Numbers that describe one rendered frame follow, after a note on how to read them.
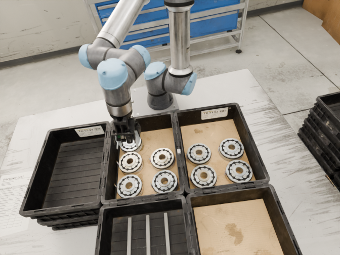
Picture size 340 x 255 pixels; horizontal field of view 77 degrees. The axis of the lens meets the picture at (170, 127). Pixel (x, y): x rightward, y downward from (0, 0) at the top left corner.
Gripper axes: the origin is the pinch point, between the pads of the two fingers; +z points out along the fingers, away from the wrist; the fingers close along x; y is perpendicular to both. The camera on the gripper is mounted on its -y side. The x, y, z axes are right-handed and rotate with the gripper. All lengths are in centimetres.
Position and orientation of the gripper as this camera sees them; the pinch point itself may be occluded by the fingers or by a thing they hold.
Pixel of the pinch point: (128, 141)
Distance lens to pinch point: 83.6
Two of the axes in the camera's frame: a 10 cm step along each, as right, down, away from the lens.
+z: -0.2, 6.4, 7.6
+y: 0.9, 7.6, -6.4
